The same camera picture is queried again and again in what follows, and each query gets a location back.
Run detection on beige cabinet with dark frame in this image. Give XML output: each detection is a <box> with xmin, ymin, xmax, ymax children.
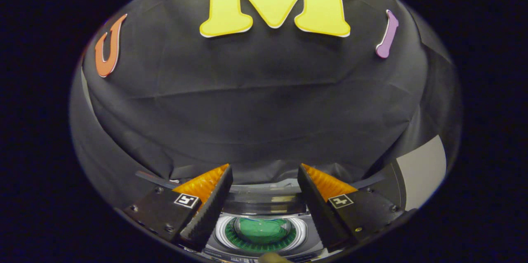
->
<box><xmin>367</xmin><ymin>135</ymin><xmax>447</xmax><ymax>212</ymax></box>

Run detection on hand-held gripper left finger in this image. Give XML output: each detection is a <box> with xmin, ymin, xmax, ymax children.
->
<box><xmin>123</xmin><ymin>163</ymin><xmax>233</xmax><ymax>253</ymax></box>

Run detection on green polo shirt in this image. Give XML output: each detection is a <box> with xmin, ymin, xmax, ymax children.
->
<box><xmin>236</xmin><ymin>218</ymin><xmax>292</xmax><ymax>244</ymax></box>

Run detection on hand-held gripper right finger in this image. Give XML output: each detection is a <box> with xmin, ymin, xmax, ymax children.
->
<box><xmin>297</xmin><ymin>163</ymin><xmax>407</xmax><ymax>251</ymax></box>

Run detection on black backdrop cloth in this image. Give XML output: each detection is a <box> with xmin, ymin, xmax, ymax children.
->
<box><xmin>69</xmin><ymin>0</ymin><xmax>463</xmax><ymax>211</ymax></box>

